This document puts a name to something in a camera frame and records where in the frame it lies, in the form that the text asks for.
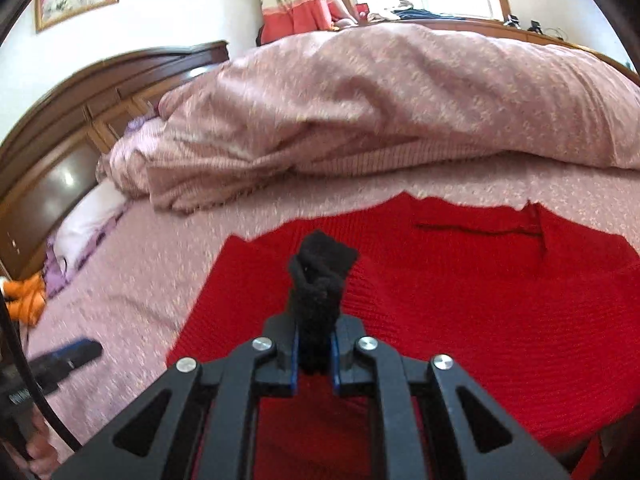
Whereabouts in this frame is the orange plush toy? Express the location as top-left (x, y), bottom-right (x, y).
top-left (0, 274), bottom-right (49, 327)

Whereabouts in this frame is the black cable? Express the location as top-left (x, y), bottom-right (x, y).
top-left (0, 290), bottom-right (84, 455)

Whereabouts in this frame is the cream and red curtain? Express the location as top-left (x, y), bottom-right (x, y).
top-left (252, 0), bottom-right (359, 46)

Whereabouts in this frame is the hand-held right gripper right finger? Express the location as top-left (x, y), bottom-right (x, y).
top-left (330, 315), bottom-right (572, 480)

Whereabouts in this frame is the purple cloth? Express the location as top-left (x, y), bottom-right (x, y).
top-left (44, 200), bottom-right (132, 301)

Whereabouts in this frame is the pink patterned quilt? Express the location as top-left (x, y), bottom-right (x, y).
top-left (97, 22), bottom-right (640, 216)

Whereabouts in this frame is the black sock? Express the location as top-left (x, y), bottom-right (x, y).
top-left (287, 230), bottom-right (359, 377)

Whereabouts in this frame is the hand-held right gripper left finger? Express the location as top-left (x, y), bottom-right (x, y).
top-left (50, 316), bottom-right (301, 480)

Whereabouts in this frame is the pink patterned bed sheet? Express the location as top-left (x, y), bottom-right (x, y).
top-left (20, 157), bottom-right (640, 463)

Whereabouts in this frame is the white pillow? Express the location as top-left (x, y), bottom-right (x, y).
top-left (52, 179), bottom-right (132, 272)

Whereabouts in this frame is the dark wooden headboard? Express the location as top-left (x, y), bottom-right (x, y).
top-left (0, 40), bottom-right (231, 281)

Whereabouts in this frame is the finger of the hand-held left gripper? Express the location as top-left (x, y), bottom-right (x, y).
top-left (29, 338), bottom-right (104, 392)

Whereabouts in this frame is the red knitted sweater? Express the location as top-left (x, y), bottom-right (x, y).
top-left (165, 192), bottom-right (640, 480)

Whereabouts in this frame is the person's left hand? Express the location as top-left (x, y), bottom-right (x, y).
top-left (24, 410), bottom-right (63, 480)

